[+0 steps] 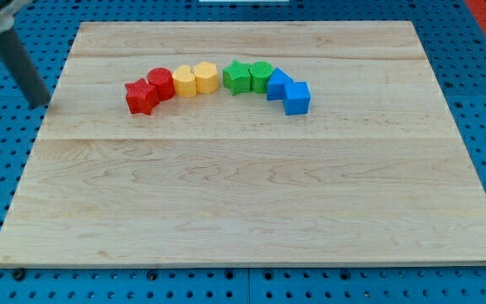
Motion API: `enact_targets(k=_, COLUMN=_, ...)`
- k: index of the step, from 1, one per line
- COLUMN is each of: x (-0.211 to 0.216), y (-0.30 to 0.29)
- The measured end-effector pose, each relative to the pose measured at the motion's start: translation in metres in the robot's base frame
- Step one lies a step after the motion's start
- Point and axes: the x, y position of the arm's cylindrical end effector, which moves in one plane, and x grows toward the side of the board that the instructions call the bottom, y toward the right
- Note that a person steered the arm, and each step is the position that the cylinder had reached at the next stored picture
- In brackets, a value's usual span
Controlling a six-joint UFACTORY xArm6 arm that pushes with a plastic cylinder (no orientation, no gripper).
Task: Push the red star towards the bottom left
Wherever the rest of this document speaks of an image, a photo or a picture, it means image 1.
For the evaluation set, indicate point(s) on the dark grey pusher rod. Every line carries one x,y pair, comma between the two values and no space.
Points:
18,62

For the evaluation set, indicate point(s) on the red star block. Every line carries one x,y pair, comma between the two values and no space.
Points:
141,97

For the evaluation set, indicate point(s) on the green star block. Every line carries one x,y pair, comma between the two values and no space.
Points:
237,77

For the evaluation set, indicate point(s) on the red cylinder block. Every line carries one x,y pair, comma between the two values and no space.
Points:
161,79

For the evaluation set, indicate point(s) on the yellow heart block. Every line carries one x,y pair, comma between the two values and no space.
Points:
184,81

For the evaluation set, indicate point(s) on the yellow hexagon block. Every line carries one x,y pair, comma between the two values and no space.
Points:
206,76

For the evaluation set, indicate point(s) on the green cylinder block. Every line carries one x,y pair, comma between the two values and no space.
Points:
261,72

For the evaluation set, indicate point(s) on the blue triangle block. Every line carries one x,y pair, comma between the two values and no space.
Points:
276,83

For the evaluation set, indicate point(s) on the blue cube block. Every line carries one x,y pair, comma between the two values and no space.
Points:
296,98

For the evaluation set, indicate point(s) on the light wooden board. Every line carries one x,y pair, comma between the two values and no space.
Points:
374,175

